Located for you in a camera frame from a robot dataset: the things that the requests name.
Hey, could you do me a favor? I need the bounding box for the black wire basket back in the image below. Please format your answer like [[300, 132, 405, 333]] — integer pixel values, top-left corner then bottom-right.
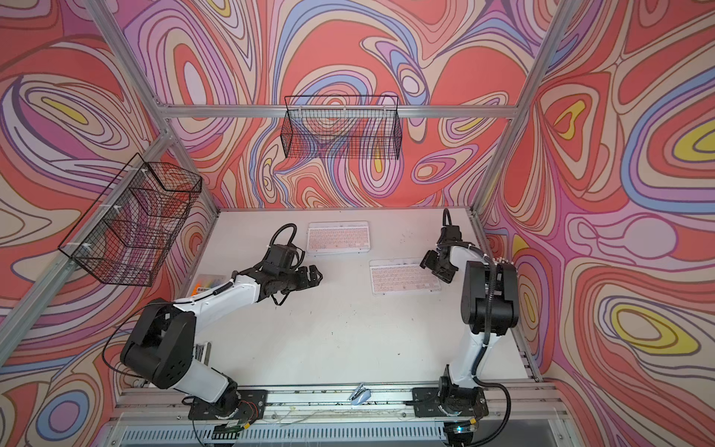
[[280, 94, 403, 160]]

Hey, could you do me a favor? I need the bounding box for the black wire basket left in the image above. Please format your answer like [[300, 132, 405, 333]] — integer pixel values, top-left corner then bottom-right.
[[58, 155, 203, 287]]

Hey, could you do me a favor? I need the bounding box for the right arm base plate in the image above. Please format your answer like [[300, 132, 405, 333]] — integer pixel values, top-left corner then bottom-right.
[[405, 387, 490, 420]]

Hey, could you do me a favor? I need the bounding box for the pink keyboard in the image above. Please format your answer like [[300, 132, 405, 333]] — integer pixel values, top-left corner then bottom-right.
[[369, 259, 441, 295], [306, 221, 372, 255]]

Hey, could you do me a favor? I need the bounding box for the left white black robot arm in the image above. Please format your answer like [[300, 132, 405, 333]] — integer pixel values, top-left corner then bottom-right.
[[120, 244, 323, 419]]

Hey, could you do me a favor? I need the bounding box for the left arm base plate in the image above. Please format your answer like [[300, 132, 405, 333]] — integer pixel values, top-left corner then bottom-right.
[[188, 389, 268, 422]]

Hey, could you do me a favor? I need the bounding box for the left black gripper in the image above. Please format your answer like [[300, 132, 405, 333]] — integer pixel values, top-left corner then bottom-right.
[[277, 263, 325, 294]]

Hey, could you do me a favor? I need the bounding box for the black wire basket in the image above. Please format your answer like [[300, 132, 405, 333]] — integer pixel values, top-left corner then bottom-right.
[[280, 94, 403, 160], [58, 155, 203, 287]]

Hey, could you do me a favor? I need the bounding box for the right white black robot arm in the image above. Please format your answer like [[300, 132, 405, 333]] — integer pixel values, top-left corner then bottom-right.
[[420, 216, 519, 402]]

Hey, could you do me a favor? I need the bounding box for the colourful marker pack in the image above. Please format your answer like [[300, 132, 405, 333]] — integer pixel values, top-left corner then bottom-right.
[[190, 274, 227, 296]]

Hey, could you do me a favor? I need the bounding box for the blue white binder clip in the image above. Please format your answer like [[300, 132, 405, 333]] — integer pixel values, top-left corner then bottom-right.
[[349, 383, 372, 406]]

